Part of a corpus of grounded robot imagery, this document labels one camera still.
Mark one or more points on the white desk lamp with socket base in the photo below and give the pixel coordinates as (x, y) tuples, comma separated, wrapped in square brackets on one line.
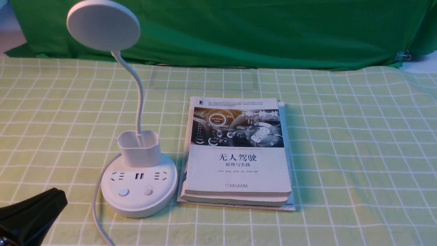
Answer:
[(142, 180)]

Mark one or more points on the white self-driving book top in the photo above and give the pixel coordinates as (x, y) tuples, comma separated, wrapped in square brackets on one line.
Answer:
[(235, 164)]

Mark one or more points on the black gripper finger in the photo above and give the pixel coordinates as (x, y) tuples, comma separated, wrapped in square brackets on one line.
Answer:
[(27, 223)]

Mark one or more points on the green checkered tablecloth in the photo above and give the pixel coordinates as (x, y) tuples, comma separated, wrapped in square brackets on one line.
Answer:
[(363, 147)]

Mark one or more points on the metal binder clip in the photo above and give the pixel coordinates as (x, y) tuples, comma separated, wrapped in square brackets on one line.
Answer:
[(402, 56)]

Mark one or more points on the green backdrop cloth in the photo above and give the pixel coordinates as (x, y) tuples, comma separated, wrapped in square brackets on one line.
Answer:
[(281, 34)]

